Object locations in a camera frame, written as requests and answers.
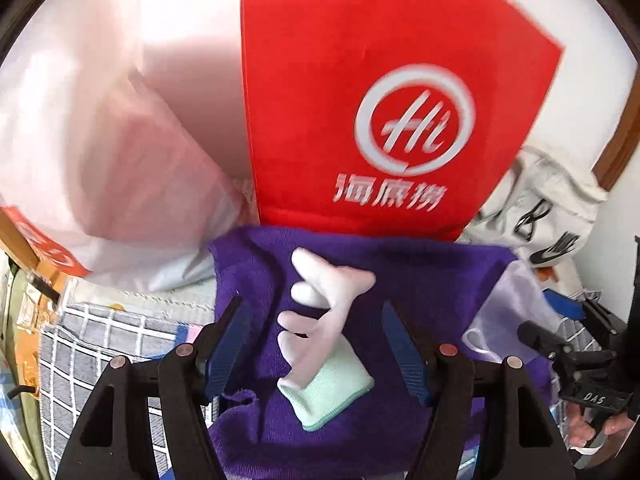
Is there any brown wooden frame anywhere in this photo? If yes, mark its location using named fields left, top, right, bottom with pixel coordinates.
left=597, top=60, right=640, bottom=191

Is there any small red printed bag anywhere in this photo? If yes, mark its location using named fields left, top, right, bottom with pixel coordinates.
left=0, top=205, right=93, bottom=278

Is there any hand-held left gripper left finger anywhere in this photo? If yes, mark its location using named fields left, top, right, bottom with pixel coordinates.
left=55, top=295, right=253, bottom=480

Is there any white glove with green cuff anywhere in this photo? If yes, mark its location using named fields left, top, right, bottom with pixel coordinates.
left=276, top=248, right=377, bottom=432

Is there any olive green cloth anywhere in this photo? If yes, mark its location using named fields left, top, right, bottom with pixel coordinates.
left=0, top=260, right=46, bottom=461

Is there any purple towel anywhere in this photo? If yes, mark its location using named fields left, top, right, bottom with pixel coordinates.
left=207, top=226, right=553, bottom=476

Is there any person's right hand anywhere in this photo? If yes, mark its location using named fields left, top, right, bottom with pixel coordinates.
left=565, top=401, right=635, bottom=465

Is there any red paper bag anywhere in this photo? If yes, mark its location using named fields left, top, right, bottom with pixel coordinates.
left=239, top=0, right=566, bottom=243

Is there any light grey waist bag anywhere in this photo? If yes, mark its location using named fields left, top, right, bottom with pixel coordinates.
left=460, top=146, right=610, bottom=266

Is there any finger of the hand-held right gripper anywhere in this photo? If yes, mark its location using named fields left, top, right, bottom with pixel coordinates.
left=542, top=287, right=627, bottom=335
left=517, top=321, right=618, bottom=369

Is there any white translucent plastic bag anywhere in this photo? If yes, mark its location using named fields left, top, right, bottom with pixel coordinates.
left=0, top=0, right=251, bottom=291

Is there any grey checked bed sheet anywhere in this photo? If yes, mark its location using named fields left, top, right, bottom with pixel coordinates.
left=37, top=280, right=596, bottom=480

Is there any translucent frosted pouch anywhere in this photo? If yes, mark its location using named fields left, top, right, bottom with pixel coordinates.
left=460, top=260, right=566, bottom=366

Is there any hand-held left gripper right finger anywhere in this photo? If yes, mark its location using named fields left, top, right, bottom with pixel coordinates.
left=381, top=300, right=576, bottom=480

